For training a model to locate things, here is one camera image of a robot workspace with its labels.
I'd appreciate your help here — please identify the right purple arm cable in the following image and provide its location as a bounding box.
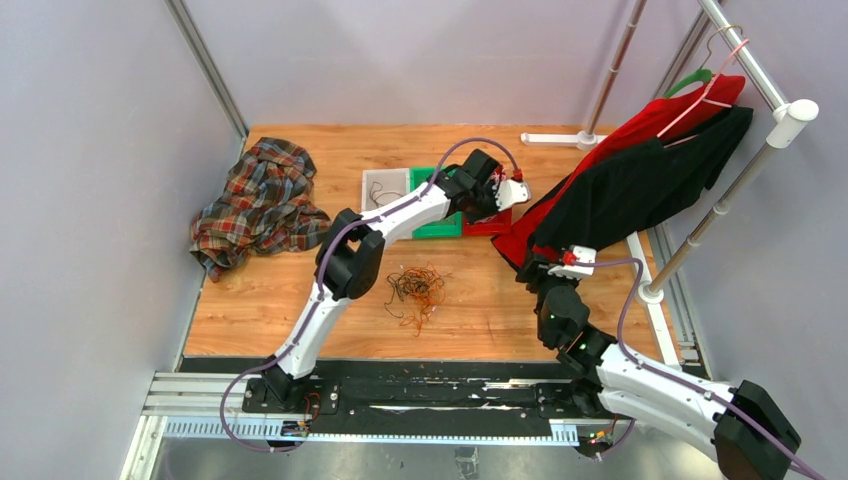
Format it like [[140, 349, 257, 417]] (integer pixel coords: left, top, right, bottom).
[[569, 256, 826, 480]]

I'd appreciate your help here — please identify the clothes rack metal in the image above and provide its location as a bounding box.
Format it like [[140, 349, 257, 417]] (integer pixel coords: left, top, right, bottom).
[[519, 0, 821, 372]]

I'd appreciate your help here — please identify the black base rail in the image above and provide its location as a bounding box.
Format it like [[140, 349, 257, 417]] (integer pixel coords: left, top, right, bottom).
[[241, 359, 630, 442]]

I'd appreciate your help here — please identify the red garment on hanger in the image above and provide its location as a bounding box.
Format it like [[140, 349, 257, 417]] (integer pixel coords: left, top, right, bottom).
[[491, 74, 746, 271]]

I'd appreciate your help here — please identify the white bin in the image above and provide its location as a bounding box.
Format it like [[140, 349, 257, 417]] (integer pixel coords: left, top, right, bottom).
[[360, 168, 410, 218]]

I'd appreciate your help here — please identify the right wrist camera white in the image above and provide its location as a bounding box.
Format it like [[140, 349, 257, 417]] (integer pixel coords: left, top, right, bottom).
[[547, 245, 597, 280]]

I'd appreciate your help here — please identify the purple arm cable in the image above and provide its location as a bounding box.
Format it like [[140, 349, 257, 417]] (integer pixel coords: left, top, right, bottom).
[[569, 256, 826, 480], [219, 137, 521, 455]]

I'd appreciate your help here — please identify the black garment on hanger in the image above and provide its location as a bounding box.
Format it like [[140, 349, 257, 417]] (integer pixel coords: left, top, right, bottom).
[[528, 106, 754, 251]]

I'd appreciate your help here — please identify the cable pile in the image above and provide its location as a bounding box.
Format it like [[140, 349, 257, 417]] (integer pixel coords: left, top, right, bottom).
[[384, 261, 455, 339]]

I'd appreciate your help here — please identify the plaid cloth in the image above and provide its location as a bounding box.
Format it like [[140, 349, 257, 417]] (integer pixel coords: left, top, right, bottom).
[[189, 137, 331, 282]]

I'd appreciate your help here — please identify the green hanger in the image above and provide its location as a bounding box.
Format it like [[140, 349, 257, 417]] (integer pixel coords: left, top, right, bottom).
[[663, 68, 713, 99]]

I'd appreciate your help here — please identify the pink hanger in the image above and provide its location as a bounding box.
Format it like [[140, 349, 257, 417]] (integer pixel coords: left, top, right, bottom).
[[657, 37, 749, 138]]

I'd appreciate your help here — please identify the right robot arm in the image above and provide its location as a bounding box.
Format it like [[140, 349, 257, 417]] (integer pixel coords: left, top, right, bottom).
[[517, 249, 802, 479]]

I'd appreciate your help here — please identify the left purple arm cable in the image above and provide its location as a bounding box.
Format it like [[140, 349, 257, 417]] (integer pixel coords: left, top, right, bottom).
[[219, 137, 521, 455]]

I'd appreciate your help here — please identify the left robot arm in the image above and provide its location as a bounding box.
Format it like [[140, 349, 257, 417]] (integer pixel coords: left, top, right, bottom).
[[261, 149, 503, 413]]

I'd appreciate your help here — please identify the red bin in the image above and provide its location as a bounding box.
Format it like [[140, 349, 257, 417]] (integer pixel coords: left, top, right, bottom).
[[462, 166, 513, 236]]

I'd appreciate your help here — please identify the green bin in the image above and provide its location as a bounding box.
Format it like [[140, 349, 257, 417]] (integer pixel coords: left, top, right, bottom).
[[409, 167, 462, 239]]

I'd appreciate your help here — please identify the black cable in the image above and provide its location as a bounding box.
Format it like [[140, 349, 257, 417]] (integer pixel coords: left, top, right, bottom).
[[368, 180, 405, 212]]

